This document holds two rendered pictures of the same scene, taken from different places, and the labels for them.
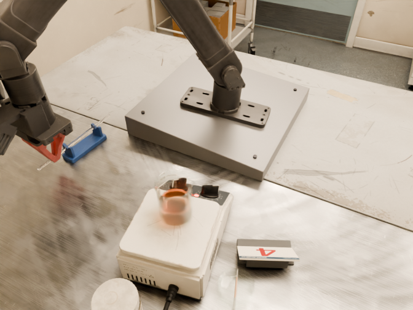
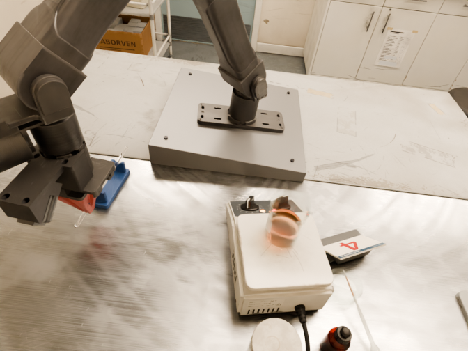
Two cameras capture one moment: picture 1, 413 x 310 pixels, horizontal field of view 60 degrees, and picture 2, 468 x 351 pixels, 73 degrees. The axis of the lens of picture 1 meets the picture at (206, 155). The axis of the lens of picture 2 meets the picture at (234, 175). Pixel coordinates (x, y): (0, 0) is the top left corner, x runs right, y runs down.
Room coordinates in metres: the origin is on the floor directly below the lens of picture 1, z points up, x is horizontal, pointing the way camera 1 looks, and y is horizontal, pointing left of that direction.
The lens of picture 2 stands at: (0.13, 0.24, 1.37)
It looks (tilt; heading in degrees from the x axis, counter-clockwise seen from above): 45 degrees down; 333
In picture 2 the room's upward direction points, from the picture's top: 7 degrees clockwise
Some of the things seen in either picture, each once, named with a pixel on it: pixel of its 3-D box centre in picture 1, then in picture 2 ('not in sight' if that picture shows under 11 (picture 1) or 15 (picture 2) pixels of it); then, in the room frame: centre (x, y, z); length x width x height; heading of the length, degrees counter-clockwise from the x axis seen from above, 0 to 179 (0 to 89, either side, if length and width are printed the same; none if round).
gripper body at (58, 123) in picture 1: (35, 112); (69, 161); (0.52, 0.31, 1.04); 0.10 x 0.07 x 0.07; 57
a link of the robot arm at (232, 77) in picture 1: (226, 69); (247, 81); (0.66, -0.04, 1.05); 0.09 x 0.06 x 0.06; 22
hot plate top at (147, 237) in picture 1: (172, 226); (281, 247); (0.32, 0.05, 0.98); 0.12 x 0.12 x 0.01; 74
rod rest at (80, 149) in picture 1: (83, 141); (109, 182); (0.59, 0.26, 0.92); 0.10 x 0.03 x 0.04; 147
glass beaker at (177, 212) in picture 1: (176, 198); (287, 219); (0.33, 0.04, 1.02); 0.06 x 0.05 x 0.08; 108
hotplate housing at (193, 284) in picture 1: (179, 229); (273, 248); (0.34, 0.04, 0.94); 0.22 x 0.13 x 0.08; 164
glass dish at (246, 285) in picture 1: (235, 287); (342, 286); (0.26, -0.04, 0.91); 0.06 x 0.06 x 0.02
